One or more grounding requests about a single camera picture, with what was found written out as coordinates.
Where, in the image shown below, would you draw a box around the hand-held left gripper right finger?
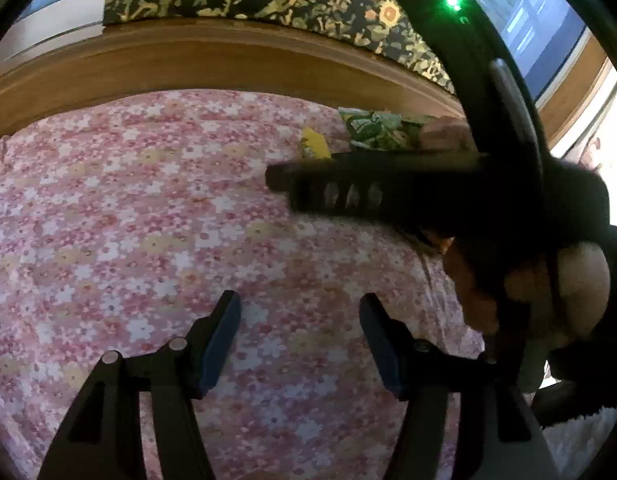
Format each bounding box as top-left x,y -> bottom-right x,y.
359,292 -> 560,480

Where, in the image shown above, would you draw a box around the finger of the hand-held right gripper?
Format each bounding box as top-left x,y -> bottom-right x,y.
265,152 -> 489,227

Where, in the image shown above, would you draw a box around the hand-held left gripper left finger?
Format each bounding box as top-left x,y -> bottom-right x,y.
37,290 -> 242,480

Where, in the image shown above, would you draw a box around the person's right forearm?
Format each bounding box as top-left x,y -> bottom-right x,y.
533,160 -> 617,428

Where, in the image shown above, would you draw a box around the person's right hand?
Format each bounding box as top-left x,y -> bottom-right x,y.
441,239 -> 612,357

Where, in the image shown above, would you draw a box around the small yellow candy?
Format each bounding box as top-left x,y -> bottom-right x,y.
300,127 -> 335,162

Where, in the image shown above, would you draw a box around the green snack packet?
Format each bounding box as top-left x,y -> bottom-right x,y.
337,106 -> 440,152

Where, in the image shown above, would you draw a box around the pink floral blanket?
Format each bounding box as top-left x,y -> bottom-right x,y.
0,88 -> 490,480

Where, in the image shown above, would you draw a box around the wooden bed headboard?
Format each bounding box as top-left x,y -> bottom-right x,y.
0,16 -> 470,142

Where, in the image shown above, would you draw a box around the white fluffy cloth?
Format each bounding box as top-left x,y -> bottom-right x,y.
541,402 -> 617,480

